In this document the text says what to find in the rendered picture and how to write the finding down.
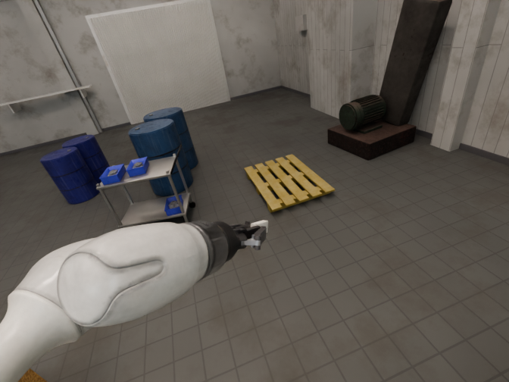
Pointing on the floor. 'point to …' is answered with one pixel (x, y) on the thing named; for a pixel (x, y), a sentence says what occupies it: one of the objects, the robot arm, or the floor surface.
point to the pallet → (286, 183)
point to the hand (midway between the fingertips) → (259, 228)
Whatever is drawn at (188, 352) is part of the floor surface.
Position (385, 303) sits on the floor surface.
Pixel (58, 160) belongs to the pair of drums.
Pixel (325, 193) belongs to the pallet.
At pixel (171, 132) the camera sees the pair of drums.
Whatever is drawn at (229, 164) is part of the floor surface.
